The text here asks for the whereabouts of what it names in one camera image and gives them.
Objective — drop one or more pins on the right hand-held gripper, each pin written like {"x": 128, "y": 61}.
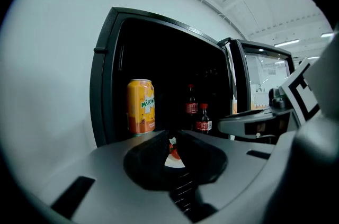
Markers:
{"x": 304, "y": 96}

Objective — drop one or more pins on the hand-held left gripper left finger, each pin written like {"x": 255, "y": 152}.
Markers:
{"x": 148, "y": 162}

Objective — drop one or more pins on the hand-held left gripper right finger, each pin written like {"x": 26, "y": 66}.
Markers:
{"x": 204, "y": 162}

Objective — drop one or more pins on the white plate of strawberries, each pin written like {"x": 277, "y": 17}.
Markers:
{"x": 174, "y": 155}

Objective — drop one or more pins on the black fridge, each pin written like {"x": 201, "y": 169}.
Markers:
{"x": 104, "y": 90}

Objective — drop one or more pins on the glass fridge door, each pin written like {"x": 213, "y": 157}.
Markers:
{"x": 242, "y": 72}

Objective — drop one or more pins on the cola bottle with red cap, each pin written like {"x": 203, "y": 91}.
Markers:
{"x": 191, "y": 107}
{"x": 203, "y": 122}

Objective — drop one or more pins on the orange soda can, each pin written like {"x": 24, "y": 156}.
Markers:
{"x": 140, "y": 106}

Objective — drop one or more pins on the ceiling light panel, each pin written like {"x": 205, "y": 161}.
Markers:
{"x": 327, "y": 35}
{"x": 286, "y": 43}

